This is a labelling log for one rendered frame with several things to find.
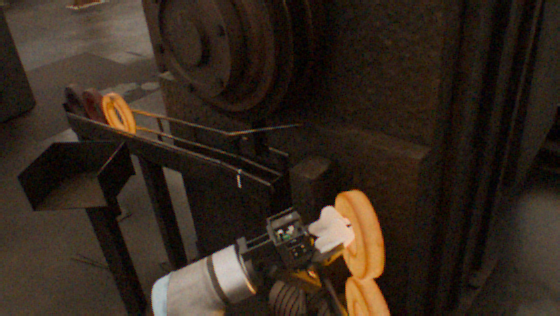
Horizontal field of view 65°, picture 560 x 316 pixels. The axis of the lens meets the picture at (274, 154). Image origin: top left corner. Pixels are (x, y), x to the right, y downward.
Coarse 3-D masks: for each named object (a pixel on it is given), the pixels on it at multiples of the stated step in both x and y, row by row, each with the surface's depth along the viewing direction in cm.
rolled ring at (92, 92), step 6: (90, 90) 177; (96, 90) 178; (84, 96) 182; (90, 96) 177; (96, 96) 175; (102, 96) 176; (84, 102) 185; (90, 102) 185; (96, 102) 176; (102, 102) 175; (90, 108) 187; (102, 108) 175; (90, 114) 187; (96, 114) 188; (102, 114) 177; (96, 120) 187; (102, 120) 187; (102, 126) 183
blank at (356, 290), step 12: (348, 288) 82; (360, 288) 75; (372, 288) 75; (348, 300) 84; (360, 300) 75; (372, 300) 73; (384, 300) 73; (360, 312) 82; (372, 312) 72; (384, 312) 72
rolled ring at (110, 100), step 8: (104, 96) 168; (112, 96) 165; (120, 96) 165; (104, 104) 172; (112, 104) 172; (120, 104) 163; (104, 112) 175; (112, 112) 175; (120, 112) 164; (128, 112) 164; (112, 120) 175; (128, 120) 164; (128, 128) 166
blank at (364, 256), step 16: (352, 192) 76; (336, 208) 82; (352, 208) 72; (368, 208) 72; (352, 224) 74; (368, 224) 70; (352, 240) 80; (368, 240) 70; (352, 256) 77; (368, 256) 70; (352, 272) 79; (368, 272) 72
